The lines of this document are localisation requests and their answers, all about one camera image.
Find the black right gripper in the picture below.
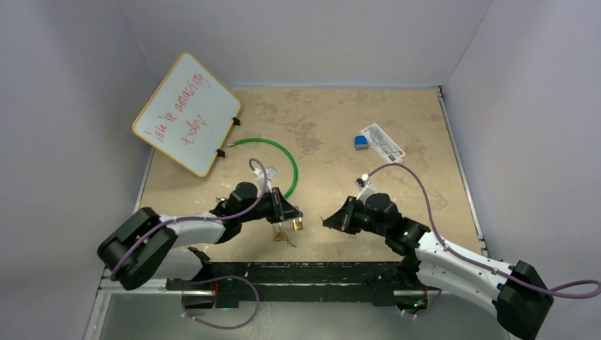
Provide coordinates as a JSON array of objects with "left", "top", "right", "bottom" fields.
[{"left": 324, "top": 197, "right": 388, "bottom": 237}]

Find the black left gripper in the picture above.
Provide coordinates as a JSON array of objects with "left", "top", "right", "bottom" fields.
[{"left": 239, "top": 187, "right": 301, "bottom": 224}]

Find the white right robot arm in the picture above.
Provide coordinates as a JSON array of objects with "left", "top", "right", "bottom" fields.
[{"left": 322, "top": 193, "right": 554, "bottom": 339}]

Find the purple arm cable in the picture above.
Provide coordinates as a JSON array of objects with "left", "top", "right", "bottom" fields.
[
  {"left": 109, "top": 158, "right": 269, "bottom": 281},
  {"left": 366, "top": 162, "right": 601, "bottom": 300}
]

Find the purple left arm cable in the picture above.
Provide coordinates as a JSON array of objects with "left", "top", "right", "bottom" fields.
[{"left": 109, "top": 158, "right": 269, "bottom": 281}]

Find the white printed card package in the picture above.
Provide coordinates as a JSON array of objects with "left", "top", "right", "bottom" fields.
[{"left": 360, "top": 123, "right": 405, "bottom": 163}]

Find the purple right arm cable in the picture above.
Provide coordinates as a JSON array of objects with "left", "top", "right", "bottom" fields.
[{"left": 366, "top": 162, "right": 601, "bottom": 300}]

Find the green cable lock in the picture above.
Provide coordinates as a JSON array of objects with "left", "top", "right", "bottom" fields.
[{"left": 224, "top": 137, "right": 300, "bottom": 198}]

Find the blue whiteboard eraser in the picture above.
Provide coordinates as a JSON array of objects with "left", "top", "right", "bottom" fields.
[{"left": 354, "top": 135, "right": 369, "bottom": 151}]

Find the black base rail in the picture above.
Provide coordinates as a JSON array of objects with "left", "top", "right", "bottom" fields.
[{"left": 167, "top": 261, "right": 437, "bottom": 314}]

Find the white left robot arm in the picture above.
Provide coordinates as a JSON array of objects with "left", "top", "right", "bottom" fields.
[{"left": 96, "top": 182, "right": 303, "bottom": 290}]

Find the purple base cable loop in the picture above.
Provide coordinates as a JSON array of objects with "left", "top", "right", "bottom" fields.
[{"left": 181, "top": 271, "right": 265, "bottom": 330}]

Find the whiteboard with orange frame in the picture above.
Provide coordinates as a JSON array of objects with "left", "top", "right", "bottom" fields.
[{"left": 132, "top": 52, "right": 242, "bottom": 177}]

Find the brass padlock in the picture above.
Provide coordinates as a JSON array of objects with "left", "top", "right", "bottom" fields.
[
  {"left": 292, "top": 217, "right": 304, "bottom": 232},
  {"left": 272, "top": 223, "right": 286, "bottom": 242}
]

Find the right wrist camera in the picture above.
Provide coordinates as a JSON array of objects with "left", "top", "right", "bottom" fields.
[{"left": 355, "top": 174, "right": 376, "bottom": 203}]

